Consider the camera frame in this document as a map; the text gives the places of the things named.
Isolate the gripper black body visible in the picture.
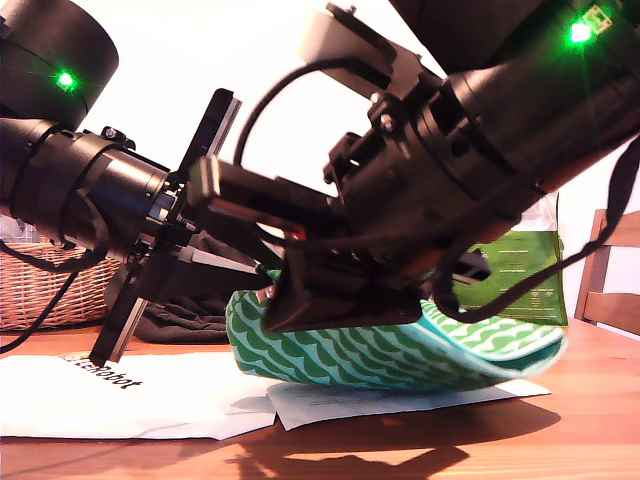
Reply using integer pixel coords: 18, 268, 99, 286
188, 77, 546, 287
87, 88, 243, 363

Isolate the small printed paper sheet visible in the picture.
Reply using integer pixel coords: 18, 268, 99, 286
266, 377, 553, 432

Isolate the black trailing arm cable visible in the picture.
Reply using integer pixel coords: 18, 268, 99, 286
0, 269, 86, 355

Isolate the large white paper sheet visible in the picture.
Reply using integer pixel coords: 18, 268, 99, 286
0, 352, 279, 441

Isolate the thick black braided cable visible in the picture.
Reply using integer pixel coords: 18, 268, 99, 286
432, 139, 640, 325

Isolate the green wave-patterned zip pouch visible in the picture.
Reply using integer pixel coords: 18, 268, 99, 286
224, 269, 569, 392

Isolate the wicker basket with handle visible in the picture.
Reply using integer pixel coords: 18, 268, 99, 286
0, 239, 121, 333

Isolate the wooden chair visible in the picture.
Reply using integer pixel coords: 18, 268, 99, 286
573, 208, 640, 337

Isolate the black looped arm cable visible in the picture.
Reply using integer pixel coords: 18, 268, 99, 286
0, 238, 111, 275

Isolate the silver green Canagan bag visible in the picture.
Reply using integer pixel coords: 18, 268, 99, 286
449, 192, 570, 329

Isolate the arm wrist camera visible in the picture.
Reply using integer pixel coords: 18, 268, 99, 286
298, 2, 426, 101

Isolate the thin black camera cable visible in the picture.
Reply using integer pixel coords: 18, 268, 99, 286
233, 58, 361, 169

